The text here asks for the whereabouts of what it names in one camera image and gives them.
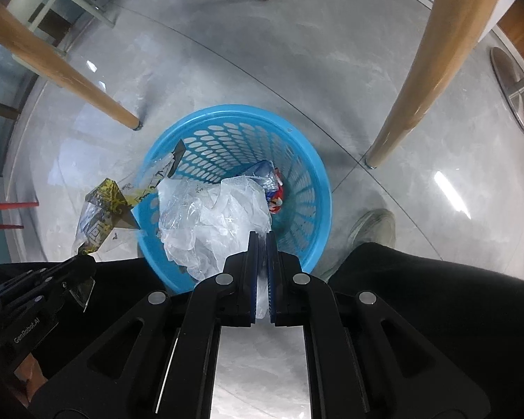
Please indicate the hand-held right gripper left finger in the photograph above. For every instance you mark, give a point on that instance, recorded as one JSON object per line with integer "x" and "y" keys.
{"x": 254, "y": 270}

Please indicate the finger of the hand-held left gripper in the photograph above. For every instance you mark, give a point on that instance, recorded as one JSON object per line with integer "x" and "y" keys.
{"x": 74, "y": 268}
{"x": 22, "y": 281}

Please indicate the person's left hand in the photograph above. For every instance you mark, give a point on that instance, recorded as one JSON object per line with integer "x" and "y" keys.
{"x": 26, "y": 369}

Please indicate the blue plastic packaging bag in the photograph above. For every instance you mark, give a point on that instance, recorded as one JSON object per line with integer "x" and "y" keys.
{"x": 265, "y": 174}

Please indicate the red metal stool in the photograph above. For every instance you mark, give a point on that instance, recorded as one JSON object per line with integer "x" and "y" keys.
{"x": 0, "y": 222}

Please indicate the person's right grey shoe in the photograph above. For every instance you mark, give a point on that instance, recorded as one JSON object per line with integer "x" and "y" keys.
{"x": 375, "y": 227}

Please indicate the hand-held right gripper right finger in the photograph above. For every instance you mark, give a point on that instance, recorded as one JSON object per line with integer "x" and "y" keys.
{"x": 270, "y": 270}

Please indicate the brown wooden cabinet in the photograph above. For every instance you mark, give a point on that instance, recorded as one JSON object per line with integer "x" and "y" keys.
{"x": 519, "y": 22}

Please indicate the red printed wrapper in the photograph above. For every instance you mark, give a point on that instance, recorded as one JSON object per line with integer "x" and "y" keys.
{"x": 277, "y": 198}

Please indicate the round white table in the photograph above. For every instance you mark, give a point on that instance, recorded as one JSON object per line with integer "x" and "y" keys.
{"x": 419, "y": 74}

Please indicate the person's right trouser leg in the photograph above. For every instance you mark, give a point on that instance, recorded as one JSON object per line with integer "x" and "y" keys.
{"x": 441, "y": 292}

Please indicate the clear white plastic bag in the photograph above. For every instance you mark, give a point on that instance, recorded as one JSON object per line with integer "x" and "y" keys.
{"x": 209, "y": 222}

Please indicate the blue plastic mesh wastebasket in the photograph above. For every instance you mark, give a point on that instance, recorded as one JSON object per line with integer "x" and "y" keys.
{"x": 297, "y": 174}

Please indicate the steel stand with round base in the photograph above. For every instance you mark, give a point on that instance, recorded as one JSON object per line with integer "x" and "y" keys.
{"x": 519, "y": 91}

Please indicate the yellow and black wrapper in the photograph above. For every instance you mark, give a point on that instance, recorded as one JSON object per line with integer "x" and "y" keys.
{"x": 105, "y": 214}

